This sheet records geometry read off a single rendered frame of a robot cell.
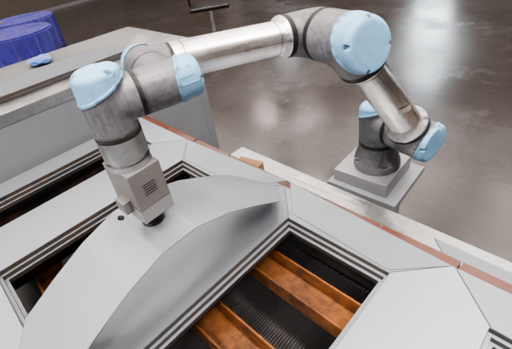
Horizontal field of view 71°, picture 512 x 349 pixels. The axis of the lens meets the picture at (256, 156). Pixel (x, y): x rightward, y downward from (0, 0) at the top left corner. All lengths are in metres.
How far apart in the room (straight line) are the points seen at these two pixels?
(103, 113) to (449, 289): 0.68
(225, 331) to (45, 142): 0.93
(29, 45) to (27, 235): 2.51
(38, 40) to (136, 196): 2.98
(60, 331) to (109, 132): 0.36
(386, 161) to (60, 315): 0.95
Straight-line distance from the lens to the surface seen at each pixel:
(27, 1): 11.26
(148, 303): 0.83
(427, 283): 0.81
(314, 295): 0.97
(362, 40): 0.75
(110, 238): 0.75
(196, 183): 0.85
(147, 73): 0.59
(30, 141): 1.47
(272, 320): 1.09
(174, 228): 0.70
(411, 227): 1.14
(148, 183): 0.64
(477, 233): 2.17
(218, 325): 0.96
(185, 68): 0.60
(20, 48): 3.51
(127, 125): 0.59
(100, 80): 0.56
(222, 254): 0.85
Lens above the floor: 1.48
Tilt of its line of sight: 34 degrees down
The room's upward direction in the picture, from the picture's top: 9 degrees counter-clockwise
